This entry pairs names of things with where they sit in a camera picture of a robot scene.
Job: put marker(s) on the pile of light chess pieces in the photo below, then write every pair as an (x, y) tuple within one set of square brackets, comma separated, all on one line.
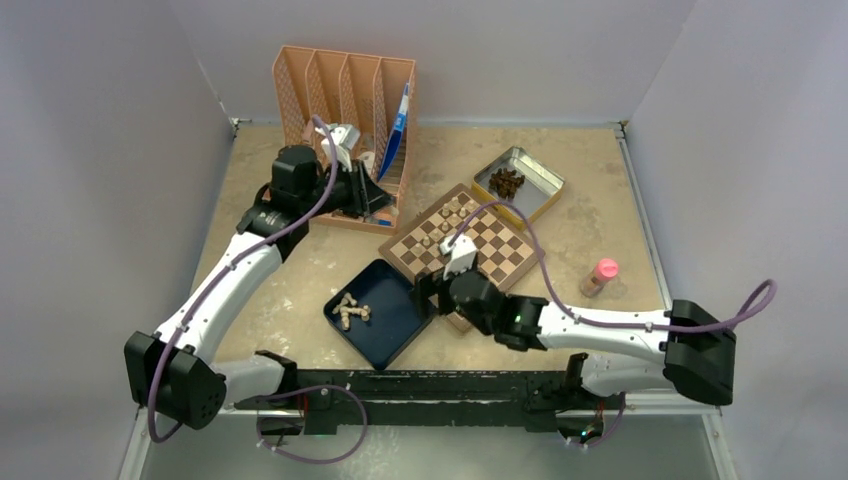
[(349, 307)]

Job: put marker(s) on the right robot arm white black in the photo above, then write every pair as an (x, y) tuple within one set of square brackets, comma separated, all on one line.
[(683, 348)]

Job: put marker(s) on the pile of dark chess pieces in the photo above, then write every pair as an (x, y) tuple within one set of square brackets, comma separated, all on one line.
[(505, 183)]

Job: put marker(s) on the pink capped small bottle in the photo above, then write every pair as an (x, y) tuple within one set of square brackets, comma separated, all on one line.
[(604, 271)]

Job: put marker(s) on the wooden chess board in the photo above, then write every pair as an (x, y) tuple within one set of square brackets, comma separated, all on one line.
[(505, 255)]

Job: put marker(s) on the yellow metal tin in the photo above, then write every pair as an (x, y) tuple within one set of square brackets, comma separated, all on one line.
[(542, 188)]

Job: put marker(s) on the pink plastic desk organizer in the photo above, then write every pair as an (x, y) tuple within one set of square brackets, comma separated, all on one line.
[(358, 89)]

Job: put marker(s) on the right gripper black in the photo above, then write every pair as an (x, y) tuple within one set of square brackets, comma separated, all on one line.
[(426, 286)]

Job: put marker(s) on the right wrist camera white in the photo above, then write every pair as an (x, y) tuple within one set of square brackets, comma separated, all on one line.
[(460, 253)]

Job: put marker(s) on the blue folder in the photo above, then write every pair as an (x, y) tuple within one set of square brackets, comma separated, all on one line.
[(396, 133)]

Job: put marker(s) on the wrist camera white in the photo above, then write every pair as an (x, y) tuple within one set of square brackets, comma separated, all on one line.
[(344, 138), (460, 253)]

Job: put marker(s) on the dark blue tray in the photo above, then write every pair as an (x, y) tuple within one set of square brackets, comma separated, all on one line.
[(393, 324)]

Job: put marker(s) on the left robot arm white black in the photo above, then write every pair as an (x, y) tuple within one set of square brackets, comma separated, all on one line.
[(172, 372)]

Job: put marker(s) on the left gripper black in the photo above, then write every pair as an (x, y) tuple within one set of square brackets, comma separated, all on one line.
[(365, 195)]

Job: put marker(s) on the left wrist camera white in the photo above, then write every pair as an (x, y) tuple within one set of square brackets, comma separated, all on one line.
[(344, 138)]

